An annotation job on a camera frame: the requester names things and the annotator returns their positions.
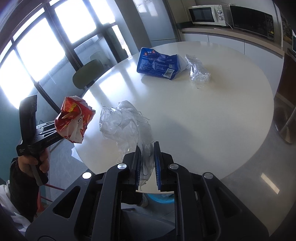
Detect clear plastic bag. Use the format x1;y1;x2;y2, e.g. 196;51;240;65
99;100;154;187

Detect red snack bag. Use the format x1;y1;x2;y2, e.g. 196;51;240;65
55;95;96;144

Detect blue plastic trash basket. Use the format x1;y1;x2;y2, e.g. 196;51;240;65
147;193;175;204

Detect kitchen counter with cabinets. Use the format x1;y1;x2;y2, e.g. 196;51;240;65
177;22;285;95

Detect person's left hand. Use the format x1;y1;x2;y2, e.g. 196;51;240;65
18;149;50;177

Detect clear crumpled plastic bottle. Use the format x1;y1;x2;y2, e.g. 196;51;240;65
185;54;211;89

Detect blue snack bag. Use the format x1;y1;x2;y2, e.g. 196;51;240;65
137;48;187;80

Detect silver refrigerator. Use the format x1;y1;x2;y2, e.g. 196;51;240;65
133;0;179;47

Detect metal bar table stand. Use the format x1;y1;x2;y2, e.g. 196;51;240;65
273;94;295;145

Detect white microwave oven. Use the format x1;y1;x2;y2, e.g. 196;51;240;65
188;4;227;27

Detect black microwave oven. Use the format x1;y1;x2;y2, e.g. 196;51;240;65
229;4;275;41

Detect potted green plant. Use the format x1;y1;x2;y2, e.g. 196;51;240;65
280;13;292;45

